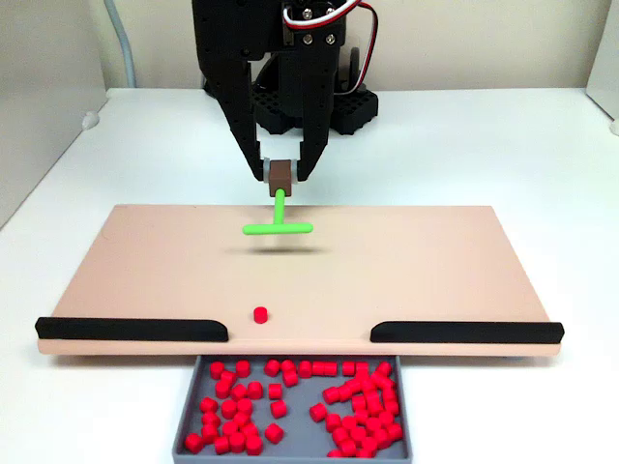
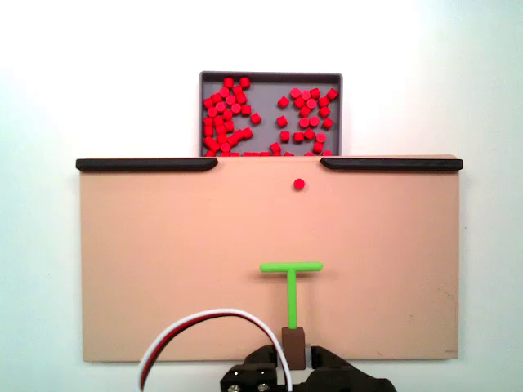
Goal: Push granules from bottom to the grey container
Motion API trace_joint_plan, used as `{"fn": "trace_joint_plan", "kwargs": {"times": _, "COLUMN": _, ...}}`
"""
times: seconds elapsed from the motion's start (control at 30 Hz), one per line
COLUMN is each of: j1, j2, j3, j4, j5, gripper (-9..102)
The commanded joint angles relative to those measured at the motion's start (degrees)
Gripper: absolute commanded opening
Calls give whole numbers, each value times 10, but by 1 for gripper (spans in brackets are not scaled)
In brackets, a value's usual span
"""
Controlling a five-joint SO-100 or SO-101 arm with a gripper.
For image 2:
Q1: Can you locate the black edge rail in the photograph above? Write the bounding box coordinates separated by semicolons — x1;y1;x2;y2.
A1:
75;158;219;172
320;157;464;172

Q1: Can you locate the green T-shaped pusher tool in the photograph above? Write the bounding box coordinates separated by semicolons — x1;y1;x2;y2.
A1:
259;261;324;371

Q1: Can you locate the beige flat board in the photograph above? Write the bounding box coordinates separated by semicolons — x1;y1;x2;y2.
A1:
77;154;465;363

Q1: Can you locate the grey tray container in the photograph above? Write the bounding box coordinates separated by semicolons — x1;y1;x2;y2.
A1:
199;71;344;158

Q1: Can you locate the red black white servo cable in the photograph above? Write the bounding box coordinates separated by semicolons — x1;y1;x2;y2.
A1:
137;308;293;392

